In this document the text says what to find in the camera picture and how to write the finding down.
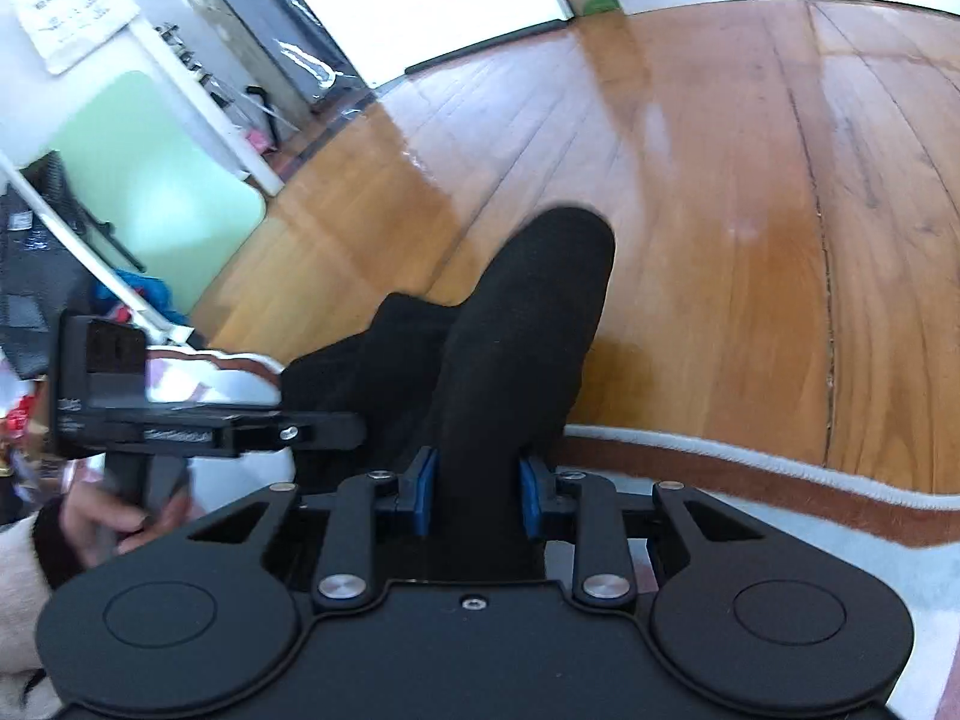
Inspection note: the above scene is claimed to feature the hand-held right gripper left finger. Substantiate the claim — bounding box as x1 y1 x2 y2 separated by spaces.
187 446 439 612

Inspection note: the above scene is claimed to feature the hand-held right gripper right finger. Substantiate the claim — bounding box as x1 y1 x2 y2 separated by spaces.
517 453 767 608

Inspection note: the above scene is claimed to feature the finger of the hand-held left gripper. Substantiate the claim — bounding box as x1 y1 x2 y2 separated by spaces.
223 409 368 460

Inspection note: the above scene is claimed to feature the black garment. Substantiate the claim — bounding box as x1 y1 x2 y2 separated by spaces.
281 204 617 583

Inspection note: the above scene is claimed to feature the person's left hand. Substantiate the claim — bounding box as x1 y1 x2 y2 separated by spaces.
60 476 192 571

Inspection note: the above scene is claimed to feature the blue cloth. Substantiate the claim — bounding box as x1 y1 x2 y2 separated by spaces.
94 274 192 325

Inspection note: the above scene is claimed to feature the black mesh bag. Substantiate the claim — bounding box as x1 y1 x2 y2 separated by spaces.
0 151 102 380

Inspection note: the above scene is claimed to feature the white pole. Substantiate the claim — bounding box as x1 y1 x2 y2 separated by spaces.
0 150 197 344

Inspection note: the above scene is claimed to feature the light green panel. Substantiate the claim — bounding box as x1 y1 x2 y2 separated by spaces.
51 71 268 272

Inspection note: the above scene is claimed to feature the white paper notice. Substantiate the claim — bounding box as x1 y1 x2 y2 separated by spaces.
15 0 141 77

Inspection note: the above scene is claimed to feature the white brown checked blanket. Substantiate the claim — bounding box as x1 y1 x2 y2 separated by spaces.
142 345 960 720

